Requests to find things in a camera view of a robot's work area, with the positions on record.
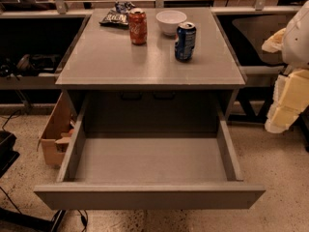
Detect cardboard box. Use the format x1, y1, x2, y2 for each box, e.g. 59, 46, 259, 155
39, 94, 72, 166

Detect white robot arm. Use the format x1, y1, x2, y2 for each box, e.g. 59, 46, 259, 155
262, 1, 309, 133

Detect white bowl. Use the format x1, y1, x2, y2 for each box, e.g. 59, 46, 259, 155
155, 11, 186, 36

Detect black headphones on shelf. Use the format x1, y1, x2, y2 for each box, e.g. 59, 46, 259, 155
0, 54, 62, 77

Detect black office chair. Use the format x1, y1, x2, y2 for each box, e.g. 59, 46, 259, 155
231, 14, 302, 66

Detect dark chip bag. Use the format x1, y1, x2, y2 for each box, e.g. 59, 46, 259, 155
99, 1, 135, 27

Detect black stand base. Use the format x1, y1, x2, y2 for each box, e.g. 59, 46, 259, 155
0, 130, 66, 232

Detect red soda can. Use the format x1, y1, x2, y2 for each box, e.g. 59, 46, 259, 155
128, 8, 148, 45

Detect grey top drawer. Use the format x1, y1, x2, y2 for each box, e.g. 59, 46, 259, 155
35, 92, 265, 210

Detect blue soda can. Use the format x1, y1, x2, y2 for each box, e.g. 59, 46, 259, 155
175, 21, 196, 62

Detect black floor cable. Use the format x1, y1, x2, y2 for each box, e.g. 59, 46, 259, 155
51, 209, 89, 232

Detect grey drawer cabinet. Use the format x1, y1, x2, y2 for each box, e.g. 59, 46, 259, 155
56, 8, 245, 92

